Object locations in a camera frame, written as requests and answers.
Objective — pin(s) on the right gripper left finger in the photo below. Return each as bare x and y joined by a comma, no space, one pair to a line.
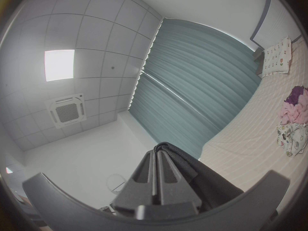
142,189

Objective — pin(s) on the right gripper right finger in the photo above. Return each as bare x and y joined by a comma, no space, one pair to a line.
173,191

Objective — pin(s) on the black T-shirt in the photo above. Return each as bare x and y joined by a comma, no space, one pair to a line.
207,182

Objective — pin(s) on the bed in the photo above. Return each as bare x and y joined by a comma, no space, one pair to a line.
252,141

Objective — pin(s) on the blue-green curtain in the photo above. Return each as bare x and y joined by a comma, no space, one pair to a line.
173,119
204,64

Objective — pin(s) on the white ceiling air conditioner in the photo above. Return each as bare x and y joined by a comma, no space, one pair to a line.
65,111

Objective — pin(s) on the white printed pyjama garment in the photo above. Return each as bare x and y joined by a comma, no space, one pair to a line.
291,138

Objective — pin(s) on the pink garment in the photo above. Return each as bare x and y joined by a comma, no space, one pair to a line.
292,113

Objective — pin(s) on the square ceiling light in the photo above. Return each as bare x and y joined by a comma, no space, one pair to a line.
59,65

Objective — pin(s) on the purple garment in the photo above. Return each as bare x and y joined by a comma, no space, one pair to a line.
294,95

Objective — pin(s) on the grey bedside table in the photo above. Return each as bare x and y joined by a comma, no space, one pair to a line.
258,59

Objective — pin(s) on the white printed pillow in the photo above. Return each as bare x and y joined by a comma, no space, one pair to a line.
276,56

